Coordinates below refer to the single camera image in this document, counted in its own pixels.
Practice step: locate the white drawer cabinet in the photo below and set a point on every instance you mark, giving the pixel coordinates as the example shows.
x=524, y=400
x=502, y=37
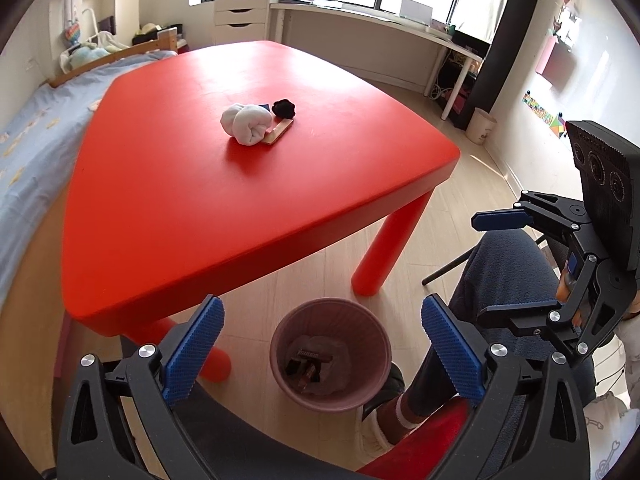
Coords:
x=240, y=20

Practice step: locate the bed with blue sheet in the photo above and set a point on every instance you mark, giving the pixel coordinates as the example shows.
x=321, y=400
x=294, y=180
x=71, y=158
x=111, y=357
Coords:
x=39, y=149

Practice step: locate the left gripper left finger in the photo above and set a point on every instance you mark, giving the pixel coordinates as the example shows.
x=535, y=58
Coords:
x=95, y=439

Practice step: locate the pink trash bin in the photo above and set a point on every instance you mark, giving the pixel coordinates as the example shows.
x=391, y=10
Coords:
x=356, y=339

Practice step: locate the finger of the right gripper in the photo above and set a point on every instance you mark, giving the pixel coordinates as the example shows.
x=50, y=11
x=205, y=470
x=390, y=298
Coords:
x=531, y=317
x=504, y=219

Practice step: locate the black plastic block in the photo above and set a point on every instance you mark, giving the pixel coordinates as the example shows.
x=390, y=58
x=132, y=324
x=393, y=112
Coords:
x=300, y=374

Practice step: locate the white waste bin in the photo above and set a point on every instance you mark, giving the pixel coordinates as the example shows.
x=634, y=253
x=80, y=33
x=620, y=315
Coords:
x=481, y=125

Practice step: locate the white desk by window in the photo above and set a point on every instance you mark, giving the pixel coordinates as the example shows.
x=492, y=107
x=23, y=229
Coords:
x=370, y=47

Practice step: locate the small black sock ball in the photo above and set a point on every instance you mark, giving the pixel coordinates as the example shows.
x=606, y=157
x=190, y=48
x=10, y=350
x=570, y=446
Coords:
x=283, y=109

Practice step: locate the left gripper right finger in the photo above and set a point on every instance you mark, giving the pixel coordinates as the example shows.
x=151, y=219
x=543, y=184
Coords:
x=537, y=399

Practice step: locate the person's dark trouser leg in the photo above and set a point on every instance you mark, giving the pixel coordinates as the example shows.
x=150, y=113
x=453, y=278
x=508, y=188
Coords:
x=505, y=267

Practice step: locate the red box with white text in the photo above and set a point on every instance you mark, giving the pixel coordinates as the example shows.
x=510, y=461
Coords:
x=315, y=357

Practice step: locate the person's shoe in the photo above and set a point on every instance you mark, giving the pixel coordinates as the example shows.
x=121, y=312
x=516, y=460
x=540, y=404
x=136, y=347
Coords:
x=382, y=422

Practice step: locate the white patterned sleeve forearm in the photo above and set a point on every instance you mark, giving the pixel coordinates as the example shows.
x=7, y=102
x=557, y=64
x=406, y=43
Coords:
x=610, y=424

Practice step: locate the red plastic table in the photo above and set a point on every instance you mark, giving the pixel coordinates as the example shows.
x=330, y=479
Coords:
x=165, y=208

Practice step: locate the white sock ball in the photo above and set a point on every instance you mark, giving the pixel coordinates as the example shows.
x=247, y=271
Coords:
x=246, y=124

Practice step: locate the wooden stick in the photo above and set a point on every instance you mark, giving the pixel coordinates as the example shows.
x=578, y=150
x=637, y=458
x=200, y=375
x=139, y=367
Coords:
x=278, y=130

